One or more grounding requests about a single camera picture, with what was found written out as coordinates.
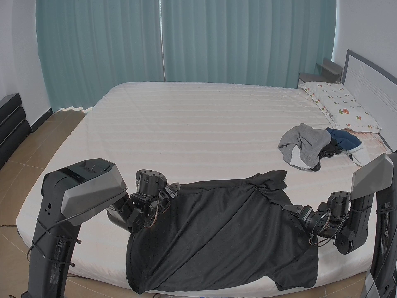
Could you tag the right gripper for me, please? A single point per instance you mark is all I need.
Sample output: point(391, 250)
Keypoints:
point(316, 223)

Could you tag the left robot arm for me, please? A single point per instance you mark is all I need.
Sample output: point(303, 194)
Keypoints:
point(46, 259)

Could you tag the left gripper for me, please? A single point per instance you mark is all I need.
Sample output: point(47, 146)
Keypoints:
point(171, 191)

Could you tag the grey bedside table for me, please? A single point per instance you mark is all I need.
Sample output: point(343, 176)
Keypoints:
point(330, 68)

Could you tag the pile of clothes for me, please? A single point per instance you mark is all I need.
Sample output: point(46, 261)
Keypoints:
point(307, 144)

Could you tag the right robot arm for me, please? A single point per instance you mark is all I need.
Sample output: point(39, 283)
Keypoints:
point(369, 178)

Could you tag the white printed pillow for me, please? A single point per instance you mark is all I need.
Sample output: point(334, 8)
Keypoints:
point(341, 104)

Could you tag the black T-shirt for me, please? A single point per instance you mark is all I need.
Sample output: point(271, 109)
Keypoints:
point(223, 234)

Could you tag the black chest of drawers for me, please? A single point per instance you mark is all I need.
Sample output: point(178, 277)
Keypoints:
point(12, 126)

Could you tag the bed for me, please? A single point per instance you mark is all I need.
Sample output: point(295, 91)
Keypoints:
point(186, 129)

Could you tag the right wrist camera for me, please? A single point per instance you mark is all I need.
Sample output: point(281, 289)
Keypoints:
point(322, 208)

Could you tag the blue-green curtain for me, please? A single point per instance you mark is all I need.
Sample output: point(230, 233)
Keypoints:
point(93, 42)
point(248, 33)

